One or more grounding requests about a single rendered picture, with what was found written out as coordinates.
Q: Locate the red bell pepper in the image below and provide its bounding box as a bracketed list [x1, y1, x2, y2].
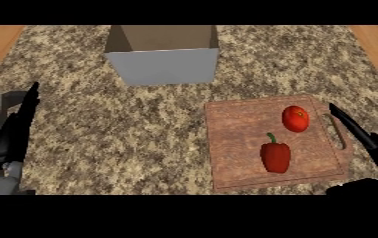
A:
[258, 132, 292, 175]

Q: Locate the brown wooden cutting board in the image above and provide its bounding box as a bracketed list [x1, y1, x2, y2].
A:
[203, 94, 354, 193]

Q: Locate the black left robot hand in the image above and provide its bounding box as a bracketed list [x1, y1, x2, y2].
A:
[0, 81, 41, 166]

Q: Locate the red tomato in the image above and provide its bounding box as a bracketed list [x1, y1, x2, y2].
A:
[280, 105, 311, 134]

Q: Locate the open cardboard box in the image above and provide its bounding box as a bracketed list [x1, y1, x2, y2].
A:
[103, 24, 221, 87]

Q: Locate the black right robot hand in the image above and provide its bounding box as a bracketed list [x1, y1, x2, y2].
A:
[324, 102, 378, 196]

